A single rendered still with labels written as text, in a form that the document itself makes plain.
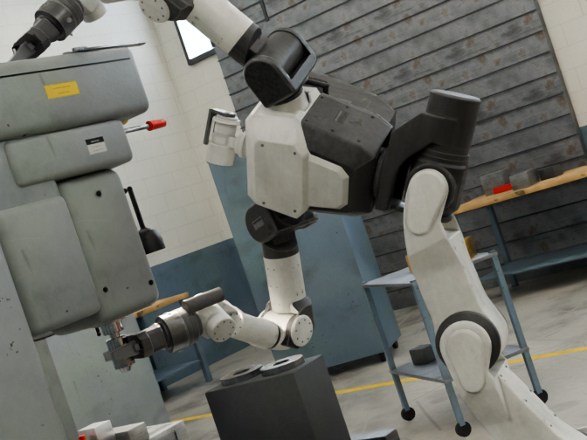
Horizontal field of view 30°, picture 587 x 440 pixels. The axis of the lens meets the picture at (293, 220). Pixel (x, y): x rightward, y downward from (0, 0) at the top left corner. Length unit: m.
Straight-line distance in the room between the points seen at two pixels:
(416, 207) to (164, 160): 9.72
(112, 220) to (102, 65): 0.35
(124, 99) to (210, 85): 9.63
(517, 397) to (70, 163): 1.08
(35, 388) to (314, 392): 0.52
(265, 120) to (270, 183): 0.15
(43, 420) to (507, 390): 1.01
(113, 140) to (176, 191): 9.58
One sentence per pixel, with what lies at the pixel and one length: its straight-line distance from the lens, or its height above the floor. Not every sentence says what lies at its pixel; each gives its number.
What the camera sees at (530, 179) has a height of 0.93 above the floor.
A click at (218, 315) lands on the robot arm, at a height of 1.24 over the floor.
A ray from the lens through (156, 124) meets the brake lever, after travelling 2.56.
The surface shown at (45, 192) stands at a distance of 2.31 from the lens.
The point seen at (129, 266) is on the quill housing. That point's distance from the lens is 2.41.
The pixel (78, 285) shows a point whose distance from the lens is 2.29.
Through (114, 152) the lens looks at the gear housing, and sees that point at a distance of 2.44.
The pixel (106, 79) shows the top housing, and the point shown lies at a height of 1.82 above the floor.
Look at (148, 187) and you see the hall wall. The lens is 11.75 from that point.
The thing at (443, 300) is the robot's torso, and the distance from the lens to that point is 2.44.
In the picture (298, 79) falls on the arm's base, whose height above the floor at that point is 1.68.
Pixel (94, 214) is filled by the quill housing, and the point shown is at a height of 1.54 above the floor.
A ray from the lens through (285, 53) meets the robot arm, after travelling 2.40.
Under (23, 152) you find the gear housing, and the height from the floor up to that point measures 1.70.
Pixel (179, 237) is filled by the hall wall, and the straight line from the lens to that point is 11.88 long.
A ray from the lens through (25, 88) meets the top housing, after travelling 2.33.
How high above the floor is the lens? 1.44
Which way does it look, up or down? 1 degrees down
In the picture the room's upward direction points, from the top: 19 degrees counter-clockwise
